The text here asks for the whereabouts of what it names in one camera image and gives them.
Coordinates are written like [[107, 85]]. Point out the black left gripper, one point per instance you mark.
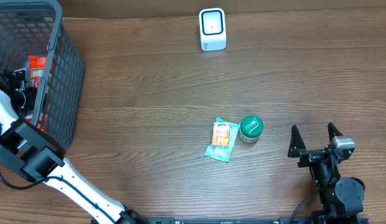
[[17, 74]]

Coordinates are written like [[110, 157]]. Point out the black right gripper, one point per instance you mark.
[[315, 153]]

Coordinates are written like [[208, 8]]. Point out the red snack packet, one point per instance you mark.
[[35, 72]]

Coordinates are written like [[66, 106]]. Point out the green lidded jar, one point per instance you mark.
[[251, 128]]

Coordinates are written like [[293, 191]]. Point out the teal tissue packet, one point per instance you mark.
[[224, 136]]

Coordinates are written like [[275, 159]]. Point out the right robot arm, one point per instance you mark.
[[341, 198]]

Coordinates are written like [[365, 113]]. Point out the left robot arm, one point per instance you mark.
[[29, 156]]

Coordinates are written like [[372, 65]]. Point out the white barcode scanner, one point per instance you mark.
[[212, 26]]

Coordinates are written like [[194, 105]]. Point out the grey plastic shopping basket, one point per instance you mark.
[[35, 28]]

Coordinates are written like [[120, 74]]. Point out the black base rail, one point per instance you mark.
[[280, 220]]

